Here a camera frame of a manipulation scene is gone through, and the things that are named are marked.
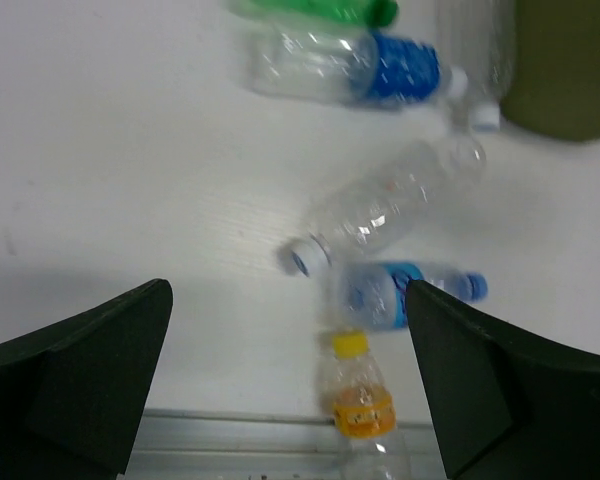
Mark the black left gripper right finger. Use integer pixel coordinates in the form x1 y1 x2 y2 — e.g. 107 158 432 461
406 281 600 479

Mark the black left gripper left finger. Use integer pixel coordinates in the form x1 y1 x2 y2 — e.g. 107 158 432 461
0 279 173 479

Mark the clear bottle yellow-orange cap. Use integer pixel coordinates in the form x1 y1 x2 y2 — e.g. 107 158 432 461
321 330 412 479

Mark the blue cap water bottle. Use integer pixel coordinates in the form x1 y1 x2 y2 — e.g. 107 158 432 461
335 261 488 332

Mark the clear unlabelled bottle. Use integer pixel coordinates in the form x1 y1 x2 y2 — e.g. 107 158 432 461
283 134 486 277

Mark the clear bottle blue label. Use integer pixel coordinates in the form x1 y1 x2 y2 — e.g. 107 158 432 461
246 24 469 109

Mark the olive green mesh bin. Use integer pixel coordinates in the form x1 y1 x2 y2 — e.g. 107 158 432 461
501 0 600 142

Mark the clear bottle near bin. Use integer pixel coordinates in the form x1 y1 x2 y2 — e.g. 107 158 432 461
436 0 516 132

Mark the green plastic bottle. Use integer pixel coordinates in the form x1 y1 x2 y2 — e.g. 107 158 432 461
228 0 400 28

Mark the aluminium frame rail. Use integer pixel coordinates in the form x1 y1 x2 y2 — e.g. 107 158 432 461
127 408 446 480

